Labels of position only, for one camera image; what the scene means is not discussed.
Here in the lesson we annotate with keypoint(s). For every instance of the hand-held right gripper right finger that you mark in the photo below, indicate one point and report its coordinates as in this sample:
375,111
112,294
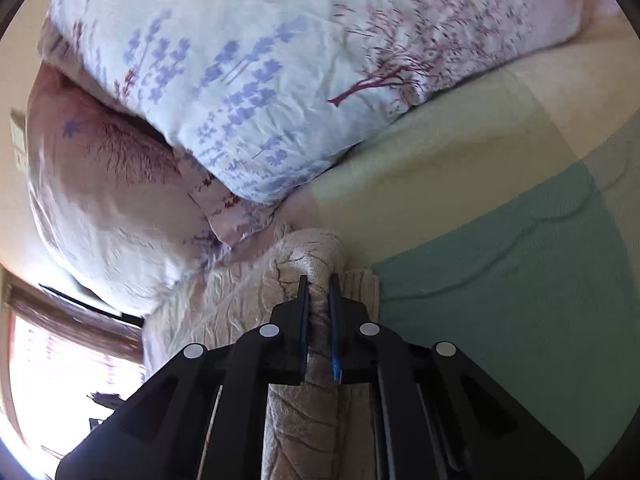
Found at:
336,335

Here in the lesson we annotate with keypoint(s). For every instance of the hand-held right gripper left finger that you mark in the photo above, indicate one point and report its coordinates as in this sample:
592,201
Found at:
302,331

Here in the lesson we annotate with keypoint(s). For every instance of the pastel checked blanket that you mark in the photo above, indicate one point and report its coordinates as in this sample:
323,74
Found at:
500,240

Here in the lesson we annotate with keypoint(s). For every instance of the pink floral pillow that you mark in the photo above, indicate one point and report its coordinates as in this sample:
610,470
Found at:
115,195

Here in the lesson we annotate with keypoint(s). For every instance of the white floral pillow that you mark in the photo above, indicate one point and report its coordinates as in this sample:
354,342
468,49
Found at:
280,75

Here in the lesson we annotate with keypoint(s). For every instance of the window with brown frame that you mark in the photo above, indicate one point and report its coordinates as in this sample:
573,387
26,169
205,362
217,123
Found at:
65,360

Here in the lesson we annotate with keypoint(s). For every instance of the wall switch plate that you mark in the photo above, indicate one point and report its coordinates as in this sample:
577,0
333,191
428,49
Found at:
19,135

